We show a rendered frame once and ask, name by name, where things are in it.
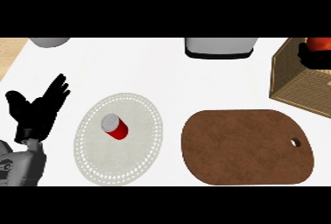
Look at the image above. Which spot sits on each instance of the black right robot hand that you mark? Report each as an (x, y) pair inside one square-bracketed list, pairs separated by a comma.
[(317, 59)]

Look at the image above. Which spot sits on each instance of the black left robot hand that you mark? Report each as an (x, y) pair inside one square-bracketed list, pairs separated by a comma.
[(41, 113)]

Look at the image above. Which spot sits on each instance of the red tomato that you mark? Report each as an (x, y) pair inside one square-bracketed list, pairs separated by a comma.
[(321, 43)]

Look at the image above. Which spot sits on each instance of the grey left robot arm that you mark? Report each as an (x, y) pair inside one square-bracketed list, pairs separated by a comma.
[(21, 166)]

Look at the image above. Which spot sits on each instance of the tan wicker basket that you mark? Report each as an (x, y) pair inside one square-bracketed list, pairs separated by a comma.
[(293, 84)]

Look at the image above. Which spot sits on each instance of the brown wooden cutting board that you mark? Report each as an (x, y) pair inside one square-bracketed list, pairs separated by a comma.
[(242, 148)]

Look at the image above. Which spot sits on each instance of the red can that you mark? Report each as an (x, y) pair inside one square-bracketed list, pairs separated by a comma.
[(117, 128)]

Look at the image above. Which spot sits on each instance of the round white woven placemat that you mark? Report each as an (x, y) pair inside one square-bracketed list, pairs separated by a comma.
[(129, 151)]

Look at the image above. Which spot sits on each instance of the grey rounded object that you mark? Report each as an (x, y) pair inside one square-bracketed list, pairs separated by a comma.
[(49, 41)]

